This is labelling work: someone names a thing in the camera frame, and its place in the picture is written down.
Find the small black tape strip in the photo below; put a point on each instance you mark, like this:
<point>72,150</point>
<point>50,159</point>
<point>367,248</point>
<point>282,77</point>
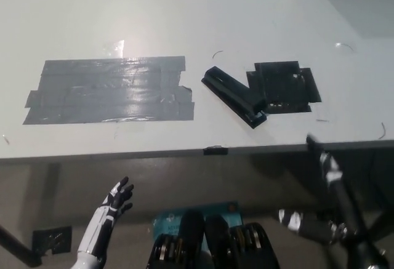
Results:
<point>215,150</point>

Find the black tape piece on floor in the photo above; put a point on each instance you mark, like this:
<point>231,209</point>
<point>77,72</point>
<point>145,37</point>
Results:
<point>52,239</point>

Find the black stapler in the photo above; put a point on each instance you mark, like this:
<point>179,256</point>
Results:
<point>235,96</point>

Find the robot right hand white black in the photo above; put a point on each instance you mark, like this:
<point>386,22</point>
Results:
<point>335,186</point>

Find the black metal bar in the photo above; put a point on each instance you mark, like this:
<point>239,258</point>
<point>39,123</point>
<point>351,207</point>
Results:
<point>18,249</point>

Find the grey duct tape patch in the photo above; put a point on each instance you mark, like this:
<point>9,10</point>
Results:
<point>110,92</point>

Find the black tape patch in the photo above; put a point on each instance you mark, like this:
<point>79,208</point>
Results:
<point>286,87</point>

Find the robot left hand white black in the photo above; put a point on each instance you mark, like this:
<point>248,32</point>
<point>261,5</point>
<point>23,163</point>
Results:
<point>104,216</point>

